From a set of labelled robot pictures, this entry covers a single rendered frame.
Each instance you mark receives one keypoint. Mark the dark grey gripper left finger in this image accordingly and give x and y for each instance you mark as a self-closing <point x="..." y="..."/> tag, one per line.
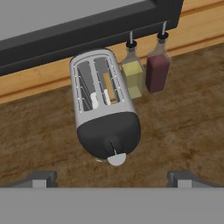
<point x="43" y="178"/>

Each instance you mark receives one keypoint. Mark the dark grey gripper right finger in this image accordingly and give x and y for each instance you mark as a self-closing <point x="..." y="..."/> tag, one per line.
<point x="180" y="178"/>

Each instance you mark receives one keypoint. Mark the grey toaster lever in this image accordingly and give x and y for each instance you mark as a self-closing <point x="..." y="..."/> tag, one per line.
<point x="116" y="159"/>

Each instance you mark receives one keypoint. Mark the silver and black toaster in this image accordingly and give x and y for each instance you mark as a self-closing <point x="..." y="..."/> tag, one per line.
<point x="102" y="105"/>

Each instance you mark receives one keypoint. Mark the bread slice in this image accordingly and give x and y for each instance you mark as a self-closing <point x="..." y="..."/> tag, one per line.
<point x="108" y="87"/>

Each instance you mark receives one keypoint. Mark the dark red vinegar bottle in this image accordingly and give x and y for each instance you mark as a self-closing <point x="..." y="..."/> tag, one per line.
<point x="158" y="70"/>

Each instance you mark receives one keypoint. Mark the yellow oil bottle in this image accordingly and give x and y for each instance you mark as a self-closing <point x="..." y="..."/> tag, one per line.
<point x="132" y="76"/>

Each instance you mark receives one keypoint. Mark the black framed grey cupboard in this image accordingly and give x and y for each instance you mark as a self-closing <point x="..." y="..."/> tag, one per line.
<point x="78" y="26"/>

